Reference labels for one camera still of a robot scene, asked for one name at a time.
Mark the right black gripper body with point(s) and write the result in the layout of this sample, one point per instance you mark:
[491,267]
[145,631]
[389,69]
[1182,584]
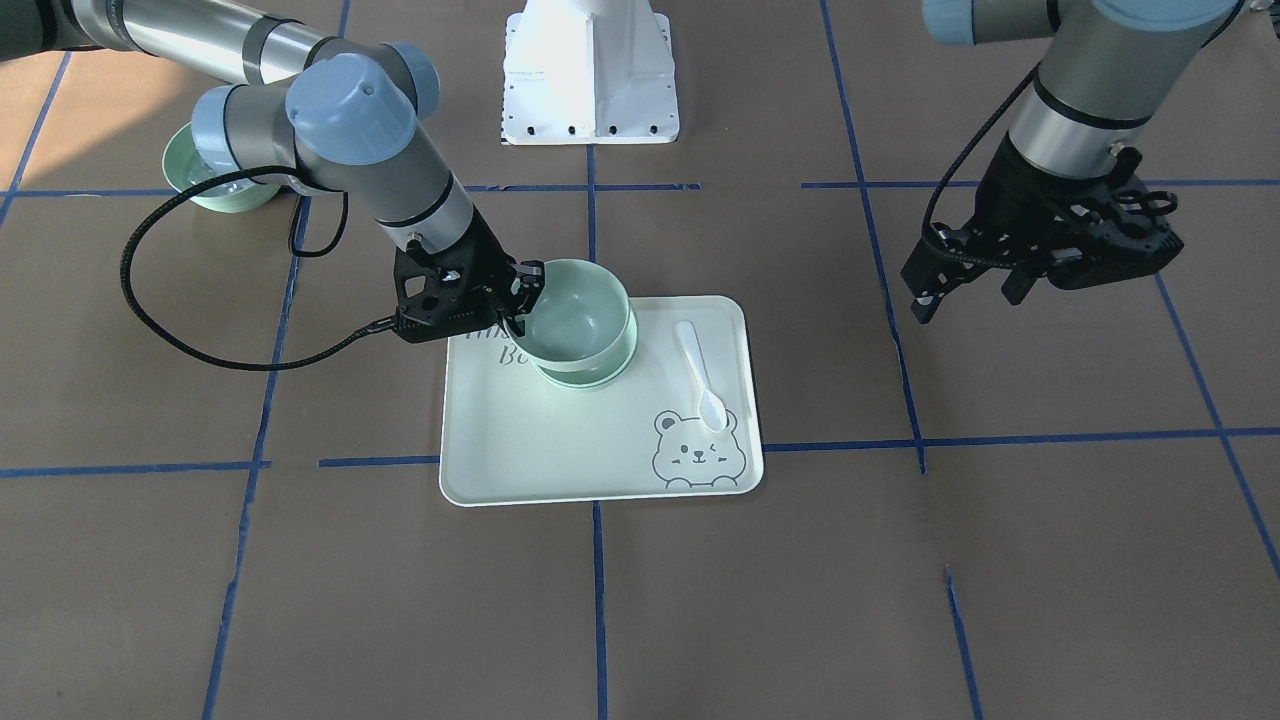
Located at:
[487,258]

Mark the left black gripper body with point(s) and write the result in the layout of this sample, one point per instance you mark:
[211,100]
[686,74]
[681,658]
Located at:
[1020,192]

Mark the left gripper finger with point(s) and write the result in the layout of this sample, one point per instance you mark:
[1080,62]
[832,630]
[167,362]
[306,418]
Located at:
[924,307]

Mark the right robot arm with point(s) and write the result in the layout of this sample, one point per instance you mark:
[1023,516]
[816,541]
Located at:
[320,113]

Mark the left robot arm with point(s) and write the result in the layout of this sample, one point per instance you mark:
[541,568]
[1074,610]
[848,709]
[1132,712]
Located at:
[1109,67]

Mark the green bowl on tray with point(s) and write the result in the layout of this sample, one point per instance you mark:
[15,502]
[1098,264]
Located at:
[569,367]

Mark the cream bear print tray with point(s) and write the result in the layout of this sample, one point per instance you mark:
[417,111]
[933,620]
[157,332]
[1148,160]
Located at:
[510,437]

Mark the white plastic spoon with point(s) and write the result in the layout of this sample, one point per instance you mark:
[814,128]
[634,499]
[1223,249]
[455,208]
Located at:
[710,406]

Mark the green bowl with ice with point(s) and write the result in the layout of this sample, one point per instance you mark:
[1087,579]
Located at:
[183,167]

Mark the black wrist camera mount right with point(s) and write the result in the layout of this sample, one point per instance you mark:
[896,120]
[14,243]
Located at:
[441,295]

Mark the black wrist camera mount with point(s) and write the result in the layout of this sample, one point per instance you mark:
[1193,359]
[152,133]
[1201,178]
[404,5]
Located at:
[441,295]
[1081,233]

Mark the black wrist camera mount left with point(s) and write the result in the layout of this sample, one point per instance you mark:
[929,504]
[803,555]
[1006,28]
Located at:
[1081,233]

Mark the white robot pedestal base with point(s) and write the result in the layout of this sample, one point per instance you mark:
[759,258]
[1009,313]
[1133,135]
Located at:
[589,73]

